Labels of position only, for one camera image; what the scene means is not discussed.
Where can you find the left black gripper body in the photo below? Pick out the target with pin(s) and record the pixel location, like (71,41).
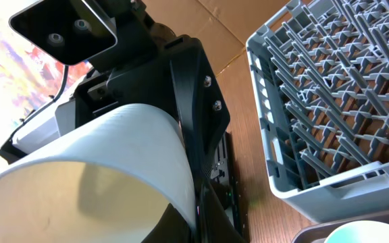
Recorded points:
(171,74)

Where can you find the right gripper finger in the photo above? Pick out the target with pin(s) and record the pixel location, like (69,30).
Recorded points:
(214,225)

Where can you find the white plastic cup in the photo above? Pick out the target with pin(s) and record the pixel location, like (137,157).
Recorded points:
(110,180)

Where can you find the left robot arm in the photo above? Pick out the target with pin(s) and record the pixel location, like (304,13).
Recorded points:
(57,117)

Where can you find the brown serving tray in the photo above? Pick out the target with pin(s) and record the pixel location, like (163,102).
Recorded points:
(319,232)

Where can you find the light blue bowl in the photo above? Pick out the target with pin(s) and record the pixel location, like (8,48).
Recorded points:
(360,232)

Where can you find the grey plastic dish rack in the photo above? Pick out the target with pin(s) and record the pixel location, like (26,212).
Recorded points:
(321,86)

